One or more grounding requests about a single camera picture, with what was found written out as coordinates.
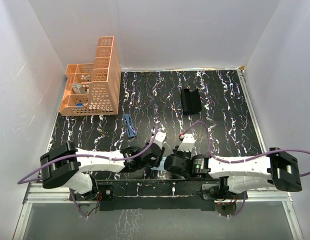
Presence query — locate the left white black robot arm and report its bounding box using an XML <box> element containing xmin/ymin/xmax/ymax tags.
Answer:
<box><xmin>40</xmin><ymin>140</ymin><xmax>165</xmax><ymax>200</ymax></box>

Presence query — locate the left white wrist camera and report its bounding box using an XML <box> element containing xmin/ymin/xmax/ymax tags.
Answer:
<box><xmin>153</xmin><ymin>131</ymin><xmax>167</xmax><ymax>149</ymax></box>

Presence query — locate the light blue cleaning cloth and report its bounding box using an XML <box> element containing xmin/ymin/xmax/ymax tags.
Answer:
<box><xmin>151</xmin><ymin>157</ymin><xmax>166</xmax><ymax>171</ymax></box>

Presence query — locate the aluminium frame rail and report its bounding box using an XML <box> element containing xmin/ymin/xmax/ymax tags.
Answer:
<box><xmin>236</xmin><ymin>66</ymin><xmax>268</xmax><ymax>151</ymax></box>

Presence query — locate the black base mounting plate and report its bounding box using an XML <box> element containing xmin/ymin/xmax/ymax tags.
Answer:
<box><xmin>69</xmin><ymin>179</ymin><xmax>249</xmax><ymax>212</ymax></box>

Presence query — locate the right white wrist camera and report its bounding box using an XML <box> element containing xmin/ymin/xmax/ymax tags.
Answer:
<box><xmin>177</xmin><ymin>133</ymin><xmax>196</xmax><ymax>153</ymax></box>

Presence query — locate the black sunglasses case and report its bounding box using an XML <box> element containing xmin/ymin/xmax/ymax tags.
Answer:
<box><xmin>180</xmin><ymin>88</ymin><xmax>202</xmax><ymax>115</ymax></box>

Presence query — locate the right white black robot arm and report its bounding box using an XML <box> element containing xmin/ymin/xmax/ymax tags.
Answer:
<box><xmin>164</xmin><ymin>147</ymin><xmax>303</xmax><ymax>199</ymax></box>

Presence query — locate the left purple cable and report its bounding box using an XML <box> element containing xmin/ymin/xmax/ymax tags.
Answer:
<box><xmin>17</xmin><ymin>126</ymin><xmax>158</xmax><ymax>186</ymax></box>

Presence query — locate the grey white small box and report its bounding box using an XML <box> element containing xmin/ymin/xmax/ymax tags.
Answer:
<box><xmin>72</xmin><ymin>83</ymin><xmax>86</xmax><ymax>95</ymax></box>

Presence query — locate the orange plastic desk organizer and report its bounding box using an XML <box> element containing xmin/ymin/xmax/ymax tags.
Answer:
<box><xmin>59</xmin><ymin>36</ymin><xmax>121</xmax><ymax>117</ymax></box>

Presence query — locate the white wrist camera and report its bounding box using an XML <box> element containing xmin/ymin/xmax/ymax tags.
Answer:
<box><xmin>153</xmin><ymin>131</ymin><xmax>167</xmax><ymax>149</ymax></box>
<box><xmin>177</xmin><ymin>133</ymin><xmax>196</xmax><ymax>153</ymax></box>

